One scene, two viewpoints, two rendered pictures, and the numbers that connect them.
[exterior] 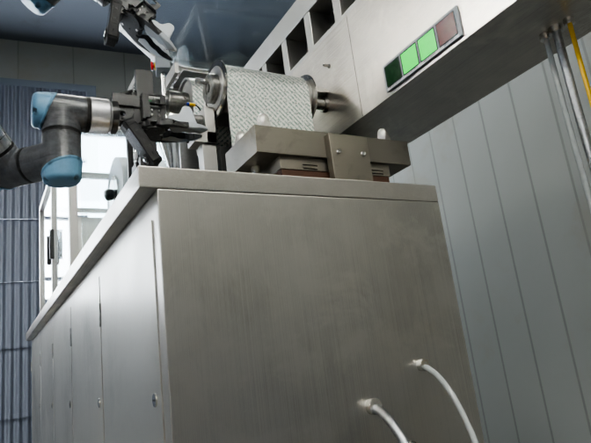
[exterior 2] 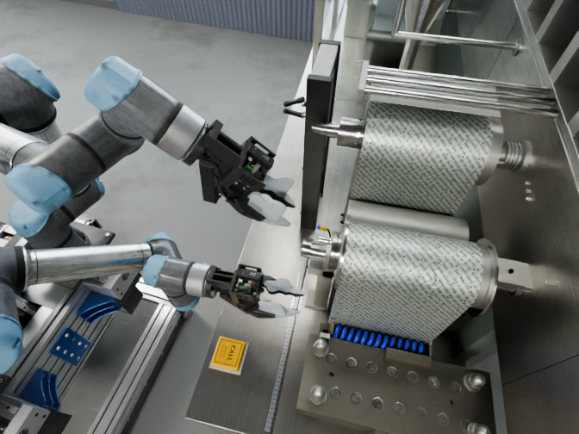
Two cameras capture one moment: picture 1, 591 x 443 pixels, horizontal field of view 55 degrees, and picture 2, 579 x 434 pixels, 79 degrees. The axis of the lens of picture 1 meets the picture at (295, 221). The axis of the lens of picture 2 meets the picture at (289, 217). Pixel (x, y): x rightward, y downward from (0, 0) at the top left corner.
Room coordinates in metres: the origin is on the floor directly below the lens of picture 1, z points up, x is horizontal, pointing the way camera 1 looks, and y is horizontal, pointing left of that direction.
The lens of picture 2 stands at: (0.98, 0.00, 1.85)
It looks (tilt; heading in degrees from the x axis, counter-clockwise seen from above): 54 degrees down; 43
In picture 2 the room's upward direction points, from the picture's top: straight up
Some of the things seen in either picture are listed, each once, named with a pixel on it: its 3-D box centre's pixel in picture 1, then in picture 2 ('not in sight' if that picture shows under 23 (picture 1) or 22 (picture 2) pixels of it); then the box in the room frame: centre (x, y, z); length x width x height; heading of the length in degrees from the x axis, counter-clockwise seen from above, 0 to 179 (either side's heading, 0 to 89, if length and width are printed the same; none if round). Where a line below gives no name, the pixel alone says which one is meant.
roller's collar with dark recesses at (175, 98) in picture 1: (176, 102); (352, 133); (1.51, 0.30, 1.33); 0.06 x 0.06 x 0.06; 30
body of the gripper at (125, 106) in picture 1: (138, 117); (235, 285); (1.14, 0.32, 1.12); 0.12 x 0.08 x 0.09; 120
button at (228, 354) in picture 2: not in sight; (228, 353); (1.05, 0.28, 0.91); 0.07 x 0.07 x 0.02; 30
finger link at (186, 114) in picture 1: (187, 119); (278, 307); (1.17, 0.21, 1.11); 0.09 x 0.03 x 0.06; 111
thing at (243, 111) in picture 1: (273, 134); (386, 318); (1.31, 0.03, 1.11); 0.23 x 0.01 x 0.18; 120
